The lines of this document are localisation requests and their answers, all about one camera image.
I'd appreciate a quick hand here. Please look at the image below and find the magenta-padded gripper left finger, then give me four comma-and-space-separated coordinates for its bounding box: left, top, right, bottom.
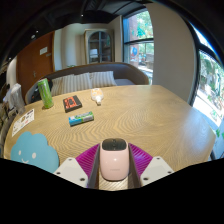
53, 143, 102, 190

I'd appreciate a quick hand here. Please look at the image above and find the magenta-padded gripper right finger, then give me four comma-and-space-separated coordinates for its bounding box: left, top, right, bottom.
127, 143, 175, 189

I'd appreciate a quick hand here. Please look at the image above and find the pink and black computer mouse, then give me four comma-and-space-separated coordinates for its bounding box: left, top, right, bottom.
99, 137, 130, 182

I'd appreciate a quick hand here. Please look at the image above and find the blue cloud-shaped mouse pad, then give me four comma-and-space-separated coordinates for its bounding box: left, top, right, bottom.
10, 131, 60, 174

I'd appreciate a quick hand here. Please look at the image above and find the small teal packet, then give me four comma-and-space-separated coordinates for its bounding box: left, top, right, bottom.
68, 111, 95, 127

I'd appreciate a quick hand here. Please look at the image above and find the black and red flat box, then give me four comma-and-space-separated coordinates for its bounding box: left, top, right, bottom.
62, 95, 83, 113

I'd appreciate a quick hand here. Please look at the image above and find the white sticker sheet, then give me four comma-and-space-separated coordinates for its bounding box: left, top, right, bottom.
11, 108, 35, 138

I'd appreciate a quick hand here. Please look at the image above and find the green drink can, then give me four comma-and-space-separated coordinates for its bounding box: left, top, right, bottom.
36, 77, 55, 110

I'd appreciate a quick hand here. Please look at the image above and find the large striped cushion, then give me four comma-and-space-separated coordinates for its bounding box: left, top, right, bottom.
50, 73, 93, 98

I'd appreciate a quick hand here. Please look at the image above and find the small striped cushion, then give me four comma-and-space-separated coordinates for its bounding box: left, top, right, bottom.
90, 70, 118, 89

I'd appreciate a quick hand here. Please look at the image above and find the clear shaker bottle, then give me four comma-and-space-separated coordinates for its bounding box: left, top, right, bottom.
9, 83, 27, 115

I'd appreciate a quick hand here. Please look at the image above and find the brown curved sofa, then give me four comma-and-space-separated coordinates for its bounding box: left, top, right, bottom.
24, 61, 150, 104

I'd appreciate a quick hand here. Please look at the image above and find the brown wooden door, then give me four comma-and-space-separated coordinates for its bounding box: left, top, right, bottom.
15, 31, 56, 99

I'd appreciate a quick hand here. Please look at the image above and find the grey arched glass cabinet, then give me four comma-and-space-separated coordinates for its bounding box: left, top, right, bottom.
83, 28, 115, 65

